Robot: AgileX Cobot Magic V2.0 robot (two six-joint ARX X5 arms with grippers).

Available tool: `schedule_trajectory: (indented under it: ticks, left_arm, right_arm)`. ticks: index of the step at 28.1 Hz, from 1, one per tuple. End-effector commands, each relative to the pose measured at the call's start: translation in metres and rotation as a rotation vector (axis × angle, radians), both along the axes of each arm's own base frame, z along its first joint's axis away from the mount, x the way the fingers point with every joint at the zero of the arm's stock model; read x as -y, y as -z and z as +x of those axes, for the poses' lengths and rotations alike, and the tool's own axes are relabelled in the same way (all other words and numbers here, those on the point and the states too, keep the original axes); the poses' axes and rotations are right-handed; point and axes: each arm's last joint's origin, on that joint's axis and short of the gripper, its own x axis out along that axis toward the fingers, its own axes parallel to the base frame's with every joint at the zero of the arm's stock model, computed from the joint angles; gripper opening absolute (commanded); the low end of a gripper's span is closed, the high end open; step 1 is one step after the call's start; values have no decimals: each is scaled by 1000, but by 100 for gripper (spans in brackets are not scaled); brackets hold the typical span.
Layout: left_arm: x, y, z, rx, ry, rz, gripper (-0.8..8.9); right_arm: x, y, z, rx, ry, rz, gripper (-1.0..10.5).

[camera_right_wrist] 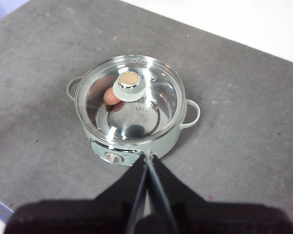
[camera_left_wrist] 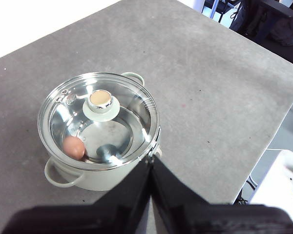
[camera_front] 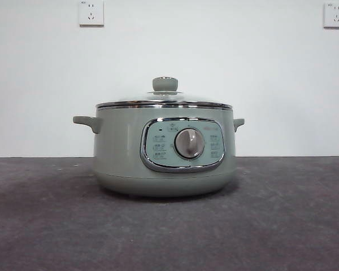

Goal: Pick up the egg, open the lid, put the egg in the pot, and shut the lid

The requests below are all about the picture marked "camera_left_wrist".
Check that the white cabinet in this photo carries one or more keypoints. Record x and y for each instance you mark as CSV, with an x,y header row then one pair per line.
x,y
276,192

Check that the brown egg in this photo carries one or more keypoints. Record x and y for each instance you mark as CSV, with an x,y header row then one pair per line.
x,y
73,147

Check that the glass lid with green knob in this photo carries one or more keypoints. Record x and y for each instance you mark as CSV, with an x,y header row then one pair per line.
x,y
127,114

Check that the blue metal frame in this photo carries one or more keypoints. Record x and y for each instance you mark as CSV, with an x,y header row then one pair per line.
x,y
216,8

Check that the pale green electric pot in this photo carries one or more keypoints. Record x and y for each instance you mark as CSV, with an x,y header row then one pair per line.
x,y
105,180

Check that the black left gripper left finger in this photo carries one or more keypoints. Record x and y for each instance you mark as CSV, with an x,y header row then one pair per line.
x,y
107,217

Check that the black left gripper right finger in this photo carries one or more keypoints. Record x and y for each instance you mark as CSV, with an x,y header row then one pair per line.
x,y
197,217

